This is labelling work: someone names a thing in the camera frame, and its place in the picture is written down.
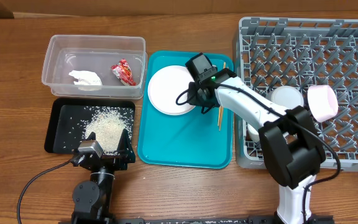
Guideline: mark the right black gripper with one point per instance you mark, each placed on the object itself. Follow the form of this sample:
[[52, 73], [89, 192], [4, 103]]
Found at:
[[195, 99]]

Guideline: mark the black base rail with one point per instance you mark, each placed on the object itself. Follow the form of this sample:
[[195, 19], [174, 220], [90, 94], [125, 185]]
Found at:
[[264, 219]]

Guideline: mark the white cup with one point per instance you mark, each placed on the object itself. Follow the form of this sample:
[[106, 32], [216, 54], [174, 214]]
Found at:
[[253, 133]]

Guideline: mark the red snack wrapper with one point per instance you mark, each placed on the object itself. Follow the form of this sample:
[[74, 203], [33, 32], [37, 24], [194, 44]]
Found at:
[[123, 72]]

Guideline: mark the grey bowl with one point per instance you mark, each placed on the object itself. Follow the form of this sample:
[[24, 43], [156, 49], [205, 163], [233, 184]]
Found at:
[[286, 96]]

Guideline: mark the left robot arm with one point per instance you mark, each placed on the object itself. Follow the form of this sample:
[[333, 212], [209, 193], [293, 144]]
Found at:
[[92, 197]]

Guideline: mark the grey dishwasher rack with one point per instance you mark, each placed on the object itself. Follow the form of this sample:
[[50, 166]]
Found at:
[[273, 52]]

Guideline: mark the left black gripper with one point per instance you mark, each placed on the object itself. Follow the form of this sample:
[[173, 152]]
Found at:
[[127, 154]]

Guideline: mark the teal serving tray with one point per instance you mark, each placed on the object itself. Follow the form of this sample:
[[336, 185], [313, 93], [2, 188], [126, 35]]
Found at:
[[189, 140]]

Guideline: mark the pile of rice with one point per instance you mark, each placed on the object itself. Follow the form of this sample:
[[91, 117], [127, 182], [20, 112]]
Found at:
[[77, 122]]

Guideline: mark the clear plastic bin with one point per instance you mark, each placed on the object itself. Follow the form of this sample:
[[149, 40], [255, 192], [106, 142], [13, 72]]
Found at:
[[94, 53]]

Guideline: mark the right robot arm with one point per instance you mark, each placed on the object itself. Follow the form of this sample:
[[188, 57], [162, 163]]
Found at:
[[293, 152]]

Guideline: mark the small pink bowl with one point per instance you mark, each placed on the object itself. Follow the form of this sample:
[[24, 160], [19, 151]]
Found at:
[[322, 102]]

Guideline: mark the large white plate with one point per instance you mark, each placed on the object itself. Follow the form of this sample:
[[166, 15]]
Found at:
[[166, 85]]

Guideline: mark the black tray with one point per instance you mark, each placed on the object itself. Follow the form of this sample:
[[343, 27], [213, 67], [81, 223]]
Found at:
[[56, 110]]

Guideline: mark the wooden chopstick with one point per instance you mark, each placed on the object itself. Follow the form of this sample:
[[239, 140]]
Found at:
[[220, 116], [224, 66]]

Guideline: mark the white napkin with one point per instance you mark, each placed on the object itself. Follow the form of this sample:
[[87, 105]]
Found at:
[[88, 81]]

